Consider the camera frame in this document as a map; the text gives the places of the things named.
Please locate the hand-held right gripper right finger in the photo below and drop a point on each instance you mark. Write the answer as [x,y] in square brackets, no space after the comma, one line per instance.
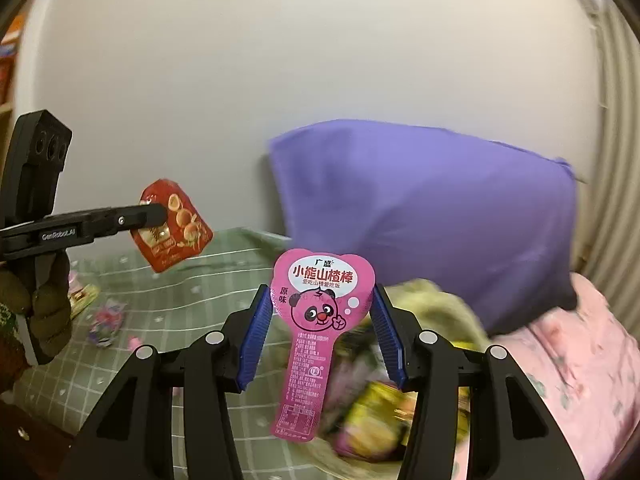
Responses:
[387,335]

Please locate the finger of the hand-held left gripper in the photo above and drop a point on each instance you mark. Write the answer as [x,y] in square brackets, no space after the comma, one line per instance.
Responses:
[135,217]

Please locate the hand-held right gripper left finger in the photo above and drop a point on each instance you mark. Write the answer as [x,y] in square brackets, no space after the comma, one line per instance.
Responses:
[255,330]

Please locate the red cookie snack packet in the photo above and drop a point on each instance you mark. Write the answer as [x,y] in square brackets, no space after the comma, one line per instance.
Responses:
[180,230]

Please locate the yellow plastic bin bag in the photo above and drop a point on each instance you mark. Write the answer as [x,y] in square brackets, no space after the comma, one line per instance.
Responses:
[440,310]

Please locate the pink spoon-shaped snack packet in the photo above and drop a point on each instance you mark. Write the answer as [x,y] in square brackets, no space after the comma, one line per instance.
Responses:
[320,300]

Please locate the person's left hand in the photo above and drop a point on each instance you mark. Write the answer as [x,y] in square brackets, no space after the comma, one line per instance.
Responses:
[50,310]

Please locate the green checkered tablecloth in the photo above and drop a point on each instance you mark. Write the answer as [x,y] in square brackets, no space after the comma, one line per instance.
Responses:
[190,300]

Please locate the yellow snack packet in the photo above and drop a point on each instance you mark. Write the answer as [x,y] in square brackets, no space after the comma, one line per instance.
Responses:
[372,410]

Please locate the red yellow snack wrapper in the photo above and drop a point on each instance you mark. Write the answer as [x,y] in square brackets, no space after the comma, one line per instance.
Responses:
[80,294]

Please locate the wooden shelf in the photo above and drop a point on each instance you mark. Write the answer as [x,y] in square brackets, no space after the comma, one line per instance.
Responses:
[7,70]

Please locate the purple pillow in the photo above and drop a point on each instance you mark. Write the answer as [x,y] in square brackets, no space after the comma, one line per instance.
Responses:
[425,220]

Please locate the small pink toy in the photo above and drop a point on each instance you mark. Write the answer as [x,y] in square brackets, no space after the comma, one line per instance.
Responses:
[134,343]

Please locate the pink floral blanket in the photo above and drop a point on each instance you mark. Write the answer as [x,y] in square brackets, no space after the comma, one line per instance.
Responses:
[565,360]

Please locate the dark wooden cabinet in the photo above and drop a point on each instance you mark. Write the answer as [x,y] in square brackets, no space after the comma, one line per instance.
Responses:
[25,440]

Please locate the striped beige curtain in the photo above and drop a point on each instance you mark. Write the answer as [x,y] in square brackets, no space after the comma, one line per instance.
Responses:
[615,135]

